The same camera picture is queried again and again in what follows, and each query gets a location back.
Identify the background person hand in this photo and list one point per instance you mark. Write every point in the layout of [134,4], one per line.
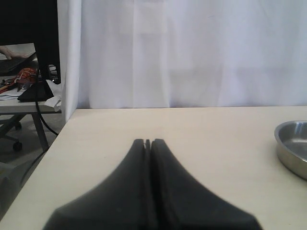
[9,54]

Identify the office chair base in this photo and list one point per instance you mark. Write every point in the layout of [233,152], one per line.
[6,125]

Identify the stainless steel round bowl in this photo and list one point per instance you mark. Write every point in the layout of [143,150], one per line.
[291,150]

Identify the grey side desk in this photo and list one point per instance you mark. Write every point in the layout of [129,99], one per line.
[18,111]

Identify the white backdrop curtain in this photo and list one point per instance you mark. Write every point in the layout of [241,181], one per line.
[182,53]

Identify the black laptop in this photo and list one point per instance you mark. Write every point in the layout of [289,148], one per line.
[17,63]

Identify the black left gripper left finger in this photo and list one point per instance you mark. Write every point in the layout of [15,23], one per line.
[121,202]

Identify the black monitor stand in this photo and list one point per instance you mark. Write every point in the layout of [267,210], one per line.
[44,34]

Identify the red orange bundled object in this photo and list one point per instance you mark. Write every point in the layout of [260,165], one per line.
[26,75]

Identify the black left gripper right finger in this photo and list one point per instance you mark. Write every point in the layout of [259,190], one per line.
[183,203]

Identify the crumpled white paper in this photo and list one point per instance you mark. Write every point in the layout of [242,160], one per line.
[55,101]

